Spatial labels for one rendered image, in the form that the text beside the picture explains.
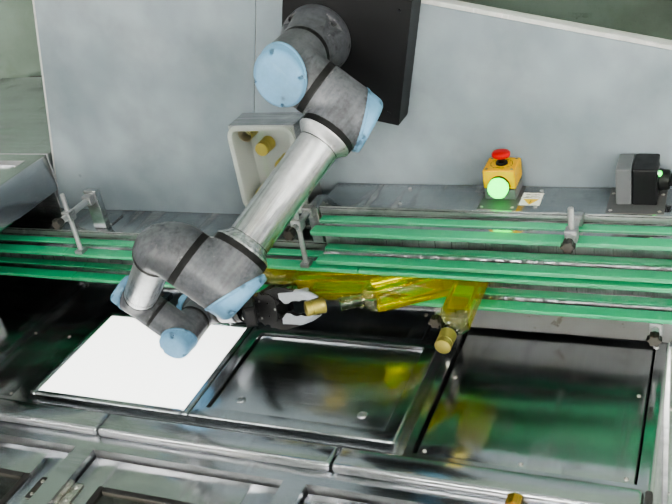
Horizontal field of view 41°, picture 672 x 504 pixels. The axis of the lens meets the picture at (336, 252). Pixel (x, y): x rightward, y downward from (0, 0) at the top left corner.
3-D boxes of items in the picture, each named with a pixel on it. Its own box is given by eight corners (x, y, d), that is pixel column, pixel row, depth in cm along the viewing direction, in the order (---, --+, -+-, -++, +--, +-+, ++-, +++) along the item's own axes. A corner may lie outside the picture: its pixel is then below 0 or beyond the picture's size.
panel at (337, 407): (113, 320, 237) (32, 402, 210) (109, 311, 235) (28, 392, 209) (442, 351, 201) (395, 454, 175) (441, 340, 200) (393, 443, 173)
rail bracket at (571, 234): (567, 221, 185) (557, 254, 175) (566, 189, 182) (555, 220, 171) (587, 221, 184) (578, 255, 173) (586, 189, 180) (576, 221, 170)
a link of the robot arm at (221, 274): (335, 52, 173) (165, 279, 162) (398, 98, 174) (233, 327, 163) (326, 72, 185) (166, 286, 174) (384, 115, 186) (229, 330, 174)
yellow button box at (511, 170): (492, 184, 201) (484, 199, 195) (489, 153, 198) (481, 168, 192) (523, 184, 199) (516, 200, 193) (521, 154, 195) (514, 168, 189)
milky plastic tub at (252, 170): (259, 196, 226) (244, 212, 220) (240, 112, 216) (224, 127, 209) (322, 197, 220) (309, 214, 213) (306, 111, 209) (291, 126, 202)
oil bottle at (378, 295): (451, 282, 203) (360, 303, 201) (449, 260, 200) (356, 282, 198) (459, 294, 198) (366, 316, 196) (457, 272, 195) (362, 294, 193)
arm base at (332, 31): (282, 0, 188) (263, 16, 181) (350, 7, 184) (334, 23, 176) (285, 68, 197) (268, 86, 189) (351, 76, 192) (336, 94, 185)
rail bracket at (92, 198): (110, 220, 246) (61, 262, 228) (92, 164, 238) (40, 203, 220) (125, 221, 244) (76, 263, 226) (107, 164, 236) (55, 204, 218)
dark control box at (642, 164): (620, 186, 191) (615, 204, 184) (619, 152, 187) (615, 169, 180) (661, 187, 187) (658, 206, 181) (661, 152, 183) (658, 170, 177)
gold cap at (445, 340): (440, 340, 182) (434, 353, 179) (438, 326, 180) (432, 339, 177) (457, 342, 181) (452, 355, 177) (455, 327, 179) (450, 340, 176)
